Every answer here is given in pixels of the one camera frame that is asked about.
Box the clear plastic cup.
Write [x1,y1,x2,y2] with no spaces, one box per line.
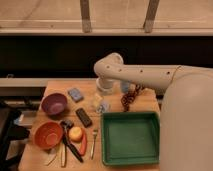
[97,101,110,114]

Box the black rectangular block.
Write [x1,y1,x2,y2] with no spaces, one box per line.
[76,108,92,128]

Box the green plastic tray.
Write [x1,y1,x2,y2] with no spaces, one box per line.
[100,111,160,166]

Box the orange carrot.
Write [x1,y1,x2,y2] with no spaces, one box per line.
[79,130,87,156]

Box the blue sponge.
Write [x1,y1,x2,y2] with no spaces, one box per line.
[68,88,84,102]

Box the purple bowl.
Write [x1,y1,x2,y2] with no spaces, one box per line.
[41,93,67,115]

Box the wooden handled knife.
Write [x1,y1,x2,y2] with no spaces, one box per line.
[61,142,66,167]

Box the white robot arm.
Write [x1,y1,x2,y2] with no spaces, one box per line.
[94,53,213,171]

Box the orange bowl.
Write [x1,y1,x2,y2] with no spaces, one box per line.
[34,122,63,150]

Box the silver fork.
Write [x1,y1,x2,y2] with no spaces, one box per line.
[90,129,98,159]

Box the yellow red apple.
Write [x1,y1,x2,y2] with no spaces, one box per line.
[69,127,83,142]

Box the pale wooden spoon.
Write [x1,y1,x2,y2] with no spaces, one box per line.
[44,148,58,166]

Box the brown bead chain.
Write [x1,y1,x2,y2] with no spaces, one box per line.
[120,84,146,112]

